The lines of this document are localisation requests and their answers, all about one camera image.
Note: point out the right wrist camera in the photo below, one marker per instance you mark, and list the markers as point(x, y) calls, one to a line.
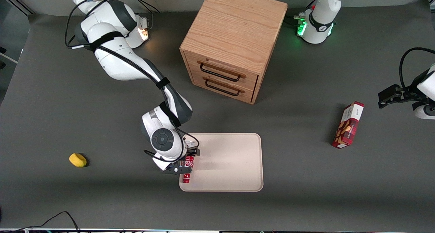
point(163, 164)

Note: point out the wooden drawer cabinet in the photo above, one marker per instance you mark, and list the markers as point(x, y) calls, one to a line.
point(234, 29)

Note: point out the red plaid cookie box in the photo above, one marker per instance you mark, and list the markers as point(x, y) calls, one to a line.
point(348, 127)

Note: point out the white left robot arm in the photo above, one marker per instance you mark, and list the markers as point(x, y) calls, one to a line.
point(323, 8)

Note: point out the beige plastic tray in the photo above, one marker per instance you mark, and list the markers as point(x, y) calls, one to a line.
point(227, 165)

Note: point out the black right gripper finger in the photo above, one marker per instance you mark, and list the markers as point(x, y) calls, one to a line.
point(178, 170)
point(196, 152)

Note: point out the red coke bottle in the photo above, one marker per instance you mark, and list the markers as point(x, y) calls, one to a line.
point(187, 178)

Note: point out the yellow toy lemon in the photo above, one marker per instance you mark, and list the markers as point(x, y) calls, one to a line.
point(77, 160)

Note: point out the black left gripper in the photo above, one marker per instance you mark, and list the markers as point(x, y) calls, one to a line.
point(412, 90)

